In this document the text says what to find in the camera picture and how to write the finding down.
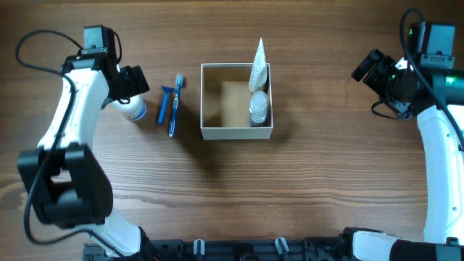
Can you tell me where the white cotton swab container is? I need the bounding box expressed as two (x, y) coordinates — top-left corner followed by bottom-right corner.
(110, 95), (146, 121)

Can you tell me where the white floral cream tube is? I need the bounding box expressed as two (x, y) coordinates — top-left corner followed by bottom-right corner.
(249, 38), (268, 93)

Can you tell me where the dark blue sanitizer bottle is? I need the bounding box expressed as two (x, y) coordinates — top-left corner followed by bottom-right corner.
(249, 91), (268, 127)

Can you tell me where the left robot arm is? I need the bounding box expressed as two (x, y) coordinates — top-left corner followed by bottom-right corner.
(17, 54), (161, 260)

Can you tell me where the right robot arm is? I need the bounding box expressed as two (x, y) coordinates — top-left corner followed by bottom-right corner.
(347, 49), (463, 260)

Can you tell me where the blue disposable razor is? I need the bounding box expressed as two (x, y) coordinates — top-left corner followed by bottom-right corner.
(157, 86), (175, 125)

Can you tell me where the blue white toothbrush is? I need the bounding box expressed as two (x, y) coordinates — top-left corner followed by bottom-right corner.
(169, 74), (184, 138)

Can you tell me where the beige open cardboard box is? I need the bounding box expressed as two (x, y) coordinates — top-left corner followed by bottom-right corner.
(200, 63), (274, 140)

